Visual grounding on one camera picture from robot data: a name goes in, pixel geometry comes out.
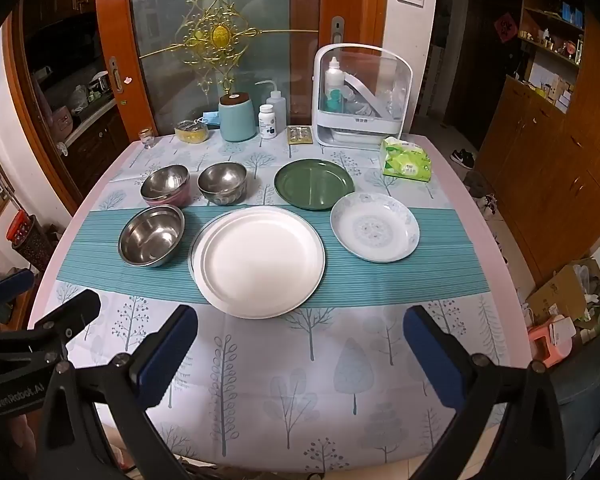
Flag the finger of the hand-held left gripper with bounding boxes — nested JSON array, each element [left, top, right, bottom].
[[32, 289, 102, 361], [0, 268, 36, 323]]

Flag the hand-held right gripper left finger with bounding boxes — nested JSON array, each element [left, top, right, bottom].
[[40, 304, 201, 480]]

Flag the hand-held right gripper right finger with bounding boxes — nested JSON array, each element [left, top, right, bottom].
[[402, 305, 568, 480]]

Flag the large steel bowl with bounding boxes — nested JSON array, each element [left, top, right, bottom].
[[118, 205, 186, 268]]

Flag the large white plate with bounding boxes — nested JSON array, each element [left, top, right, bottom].
[[194, 205, 327, 320]]

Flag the white floral plate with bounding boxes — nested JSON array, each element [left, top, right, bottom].
[[330, 191, 421, 263]]

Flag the pink steel bowl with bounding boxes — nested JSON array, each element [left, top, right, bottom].
[[140, 164, 191, 208]]

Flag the patterned steel bowl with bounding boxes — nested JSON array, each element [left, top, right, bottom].
[[197, 162, 248, 207]]

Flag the green plate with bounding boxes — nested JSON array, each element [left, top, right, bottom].
[[273, 158, 356, 211]]

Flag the red basket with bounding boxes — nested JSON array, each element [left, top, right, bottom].
[[7, 210, 53, 271]]

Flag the pink stool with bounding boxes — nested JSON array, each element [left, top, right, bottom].
[[527, 315, 578, 368]]

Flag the tree print tablecloth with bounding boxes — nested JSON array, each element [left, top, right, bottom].
[[54, 132, 512, 476]]

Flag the cardboard box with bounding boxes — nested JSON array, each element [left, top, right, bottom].
[[525, 260, 600, 331]]

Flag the dark blue chair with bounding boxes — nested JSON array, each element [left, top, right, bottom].
[[550, 320, 600, 461]]

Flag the pink kitchen appliance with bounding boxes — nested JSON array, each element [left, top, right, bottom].
[[52, 106, 76, 136]]

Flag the pile of shoes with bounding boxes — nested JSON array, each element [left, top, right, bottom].
[[464, 170, 498, 216]]

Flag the green tissue pack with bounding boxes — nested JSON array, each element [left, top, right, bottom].
[[380, 136, 432, 182]]

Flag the yellow round container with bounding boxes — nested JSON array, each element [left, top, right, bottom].
[[175, 120, 210, 145]]

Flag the wooden cabinet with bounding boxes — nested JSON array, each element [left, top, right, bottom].
[[477, 75, 600, 286]]

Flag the white dish rack box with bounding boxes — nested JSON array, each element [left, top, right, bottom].
[[312, 43, 412, 150]]

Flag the teal canister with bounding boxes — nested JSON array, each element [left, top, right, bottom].
[[218, 92, 257, 142]]

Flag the white pill bottle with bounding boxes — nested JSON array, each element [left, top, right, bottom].
[[258, 104, 277, 140]]

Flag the clear squeeze bottle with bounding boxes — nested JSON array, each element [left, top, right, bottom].
[[254, 80, 287, 131]]

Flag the wooden glass door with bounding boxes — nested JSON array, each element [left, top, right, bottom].
[[94, 0, 391, 146]]

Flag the white teal bottle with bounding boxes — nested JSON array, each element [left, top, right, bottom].
[[325, 57, 344, 113]]

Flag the gold door ornament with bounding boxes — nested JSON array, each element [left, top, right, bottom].
[[141, 0, 320, 98]]

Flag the red paper decoration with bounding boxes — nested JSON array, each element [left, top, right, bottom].
[[494, 15, 518, 43]]

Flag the wooden wall shelf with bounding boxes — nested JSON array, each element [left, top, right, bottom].
[[512, 0, 588, 116]]

